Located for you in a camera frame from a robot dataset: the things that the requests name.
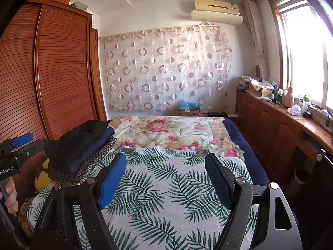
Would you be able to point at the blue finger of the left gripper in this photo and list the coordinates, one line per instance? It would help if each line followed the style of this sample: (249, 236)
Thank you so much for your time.
(33, 148)
(9, 145)

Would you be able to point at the folded medallion pattern garment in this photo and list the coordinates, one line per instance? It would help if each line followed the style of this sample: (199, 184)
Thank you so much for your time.
(91, 166)

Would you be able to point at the green cap white bottle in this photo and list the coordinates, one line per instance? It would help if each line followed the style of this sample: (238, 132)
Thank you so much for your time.
(305, 104)

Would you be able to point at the brown louvered wooden wardrobe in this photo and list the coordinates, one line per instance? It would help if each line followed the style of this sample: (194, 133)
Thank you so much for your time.
(50, 80)

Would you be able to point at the long wooden sideboard cabinet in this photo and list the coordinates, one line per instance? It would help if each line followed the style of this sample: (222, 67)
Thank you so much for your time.
(274, 134)

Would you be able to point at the green leaf print sheet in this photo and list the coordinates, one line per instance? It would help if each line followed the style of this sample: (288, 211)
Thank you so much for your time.
(165, 200)

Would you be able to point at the window with wooden frame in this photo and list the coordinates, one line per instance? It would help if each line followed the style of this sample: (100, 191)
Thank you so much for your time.
(306, 47)

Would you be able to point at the black printed t-shirt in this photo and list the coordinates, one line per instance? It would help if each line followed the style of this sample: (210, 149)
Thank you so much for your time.
(51, 146)

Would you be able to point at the floral quilt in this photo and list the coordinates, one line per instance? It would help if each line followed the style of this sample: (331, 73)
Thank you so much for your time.
(176, 133)

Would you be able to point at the folded navy garment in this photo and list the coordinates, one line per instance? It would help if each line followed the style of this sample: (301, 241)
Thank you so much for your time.
(77, 149)

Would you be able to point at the navy blue blanket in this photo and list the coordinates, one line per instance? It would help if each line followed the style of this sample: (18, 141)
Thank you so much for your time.
(253, 165)

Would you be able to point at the pink bottle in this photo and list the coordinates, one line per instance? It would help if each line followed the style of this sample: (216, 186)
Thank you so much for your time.
(288, 99)

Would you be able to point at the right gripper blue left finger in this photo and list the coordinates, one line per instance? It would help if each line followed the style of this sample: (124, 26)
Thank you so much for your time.
(108, 180)

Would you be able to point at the window side curtain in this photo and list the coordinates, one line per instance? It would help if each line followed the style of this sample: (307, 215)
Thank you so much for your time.
(256, 27)

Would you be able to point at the white pink crumpled bag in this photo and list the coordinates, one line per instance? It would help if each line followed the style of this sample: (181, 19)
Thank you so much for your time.
(295, 110)

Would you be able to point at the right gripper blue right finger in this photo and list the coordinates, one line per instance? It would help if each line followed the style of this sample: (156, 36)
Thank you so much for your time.
(223, 182)

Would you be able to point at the person's left hand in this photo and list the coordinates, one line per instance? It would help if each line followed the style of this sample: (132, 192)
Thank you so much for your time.
(11, 202)

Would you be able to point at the cardboard box on sideboard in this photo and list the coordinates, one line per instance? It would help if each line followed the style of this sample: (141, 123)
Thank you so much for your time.
(260, 88)

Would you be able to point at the cream wall air conditioner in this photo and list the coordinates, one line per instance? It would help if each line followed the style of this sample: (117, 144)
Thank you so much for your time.
(216, 12)

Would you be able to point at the yellow plush toy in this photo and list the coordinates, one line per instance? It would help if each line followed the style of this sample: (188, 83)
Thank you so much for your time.
(42, 179)

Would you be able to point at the pink circle pattern curtain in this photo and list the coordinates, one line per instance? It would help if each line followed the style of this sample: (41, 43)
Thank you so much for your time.
(155, 70)

